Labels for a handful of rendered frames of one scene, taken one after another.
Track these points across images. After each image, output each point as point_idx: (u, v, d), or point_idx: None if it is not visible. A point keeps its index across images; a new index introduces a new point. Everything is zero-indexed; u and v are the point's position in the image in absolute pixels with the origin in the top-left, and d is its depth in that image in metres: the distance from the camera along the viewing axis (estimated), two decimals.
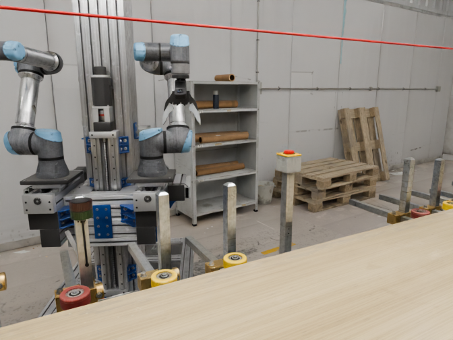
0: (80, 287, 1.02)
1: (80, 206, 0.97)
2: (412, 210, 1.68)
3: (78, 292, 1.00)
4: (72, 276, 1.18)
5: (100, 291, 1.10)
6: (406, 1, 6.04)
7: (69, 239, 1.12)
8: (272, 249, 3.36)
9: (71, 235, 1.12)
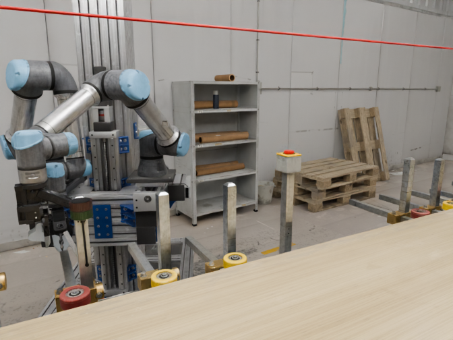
0: (80, 287, 1.02)
1: (80, 206, 0.97)
2: (412, 210, 1.68)
3: (78, 292, 1.00)
4: (72, 276, 1.18)
5: (100, 291, 1.10)
6: (406, 1, 6.04)
7: (67, 240, 1.12)
8: (272, 249, 3.36)
9: (69, 236, 1.12)
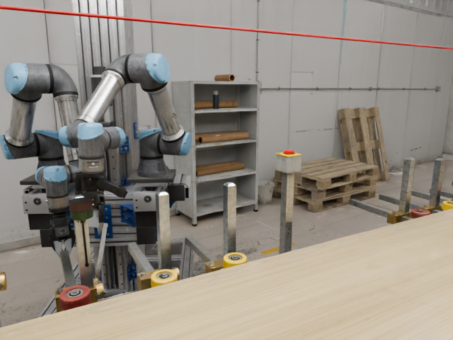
0: (80, 287, 1.02)
1: (80, 206, 0.97)
2: (412, 210, 1.68)
3: (78, 292, 1.00)
4: (72, 276, 1.18)
5: (100, 291, 1.10)
6: (406, 1, 6.04)
7: (102, 231, 1.16)
8: (272, 249, 3.36)
9: (106, 229, 1.17)
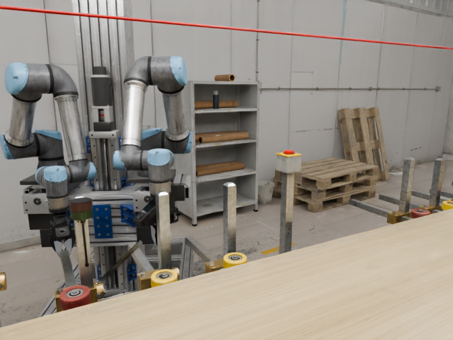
0: (80, 287, 1.02)
1: (80, 206, 0.97)
2: (412, 210, 1.68)
3: (78, 292, 1.00)
4: (72, 276, 1.18)
5: (100, 291, 1.10)
6: (406, 1, 6.04)
7: (135, 246, 1.23)
8: (272, 249, 3.36)
9: (138, 247, 1.24)
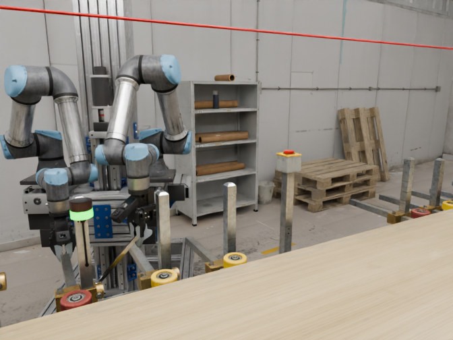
0: (81, 291, 1.00)
1: (80, 206, 0.97)
2: (412, 210, 1.68)
3: (79, 297, 0.98)
4: (73, 280, 1.15)
5: (100, 291, 1.10)
6: (406, 1, 6.04)
7: (131, 242, 1.22)
8: (272, 249, 3.36)
9: (134, 242, 1.23)
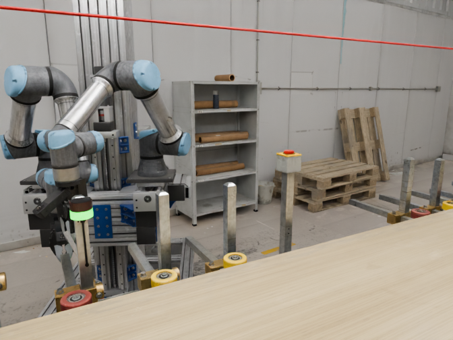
0: (81, 291, 1.00)
1: (80, 206, 0.97)
2: (412, 210, 1.68)
3: (79, 297, 0.98)
4: (73, 280, 1.15)
5: (100, 291, 1.10)
6: (406, 1, 6.04)
7: (68, 240, 1.12)
8: (272, 249, 3.36)
9: (70, 236, 1.12)
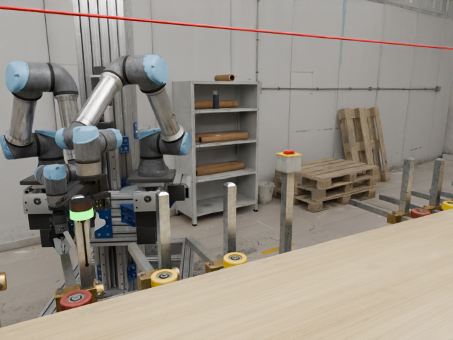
0: (81, 291, 1.00)
1: (80, 206, 0.97)
2: (412, 210, 1.68)
3: (79, 297, 0.98)
4: (73, 280, 1.15)
5: (100, 291, 1.10)
6: (406, 1, 6.04)
7: (67, 240, 1.12)
8: (272, 249, 3.36)
9: (69, 236, 1.12)
